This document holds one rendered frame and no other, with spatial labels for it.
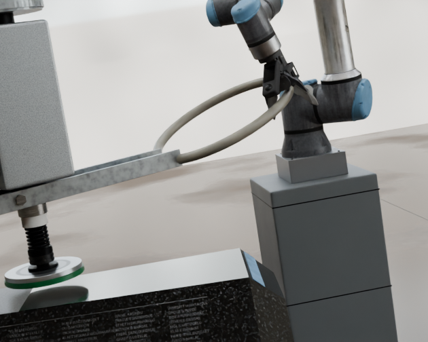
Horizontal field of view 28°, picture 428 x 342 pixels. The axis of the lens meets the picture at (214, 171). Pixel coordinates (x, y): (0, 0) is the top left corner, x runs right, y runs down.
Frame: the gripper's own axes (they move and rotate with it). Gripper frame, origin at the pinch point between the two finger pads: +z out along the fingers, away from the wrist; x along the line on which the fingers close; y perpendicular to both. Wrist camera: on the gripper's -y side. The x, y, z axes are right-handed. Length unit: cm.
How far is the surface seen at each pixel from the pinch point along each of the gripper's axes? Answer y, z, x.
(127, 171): -37, -13, 37
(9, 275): -69, -7, 65
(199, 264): -48, 15, 23
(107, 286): -65, 5, 41
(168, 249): 229, 155, 251
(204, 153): -24.4, -6.4, 19.6
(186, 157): -24.4, -6.9, 25.6
